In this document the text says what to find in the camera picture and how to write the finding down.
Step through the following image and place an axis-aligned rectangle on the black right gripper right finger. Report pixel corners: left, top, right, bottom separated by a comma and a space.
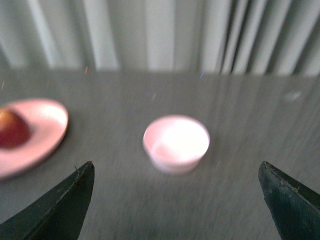
258, 161, 320, 240

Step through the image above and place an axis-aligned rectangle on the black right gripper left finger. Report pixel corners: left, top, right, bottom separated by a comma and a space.
0, 161, 95, 240

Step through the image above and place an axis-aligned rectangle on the red apple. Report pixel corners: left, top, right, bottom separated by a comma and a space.
0, 108, 31, 149

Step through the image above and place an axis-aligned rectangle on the pink plate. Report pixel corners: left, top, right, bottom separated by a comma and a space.
0, 98, 69, 180

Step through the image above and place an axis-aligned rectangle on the pale pink bowl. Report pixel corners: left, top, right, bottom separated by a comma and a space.
142, 115, 211, 175

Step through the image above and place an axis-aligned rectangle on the grey-white curtain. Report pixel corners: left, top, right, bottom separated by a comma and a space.
0, 0, 320, 76

